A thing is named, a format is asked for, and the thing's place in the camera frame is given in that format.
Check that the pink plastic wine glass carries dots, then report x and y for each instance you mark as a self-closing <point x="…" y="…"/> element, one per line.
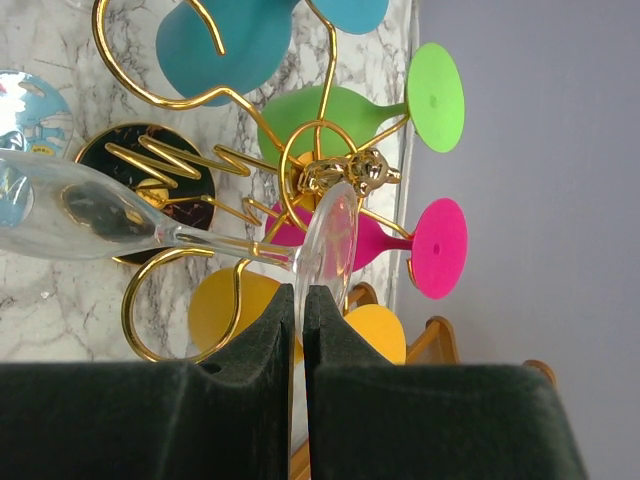
<point x="438" y="246"/>

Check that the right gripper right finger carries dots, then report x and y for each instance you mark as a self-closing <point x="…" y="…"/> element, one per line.
<point x="440" y="420"/>

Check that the orange plastic wine glass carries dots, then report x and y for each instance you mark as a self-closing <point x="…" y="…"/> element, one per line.
<point x="211" y="308"/>

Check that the wooden dish rack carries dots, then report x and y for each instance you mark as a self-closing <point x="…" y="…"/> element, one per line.
<point x="430" y="340"/>

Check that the gold wire wine glass rack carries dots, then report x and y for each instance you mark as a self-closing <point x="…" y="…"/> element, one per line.
<point x="318" y="155"/>

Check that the blue plastic wine glass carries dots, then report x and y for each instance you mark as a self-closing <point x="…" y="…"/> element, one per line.
<point x="255" y="34"/>

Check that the clear champagne flute back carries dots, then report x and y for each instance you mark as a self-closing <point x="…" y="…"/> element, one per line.
<point x="99" y="217"/>

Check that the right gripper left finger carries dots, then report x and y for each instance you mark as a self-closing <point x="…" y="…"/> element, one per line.
<point x="228" y="417"/>

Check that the green plastic wine glass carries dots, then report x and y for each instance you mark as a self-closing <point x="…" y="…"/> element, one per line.
<point x="434" y="102"/>

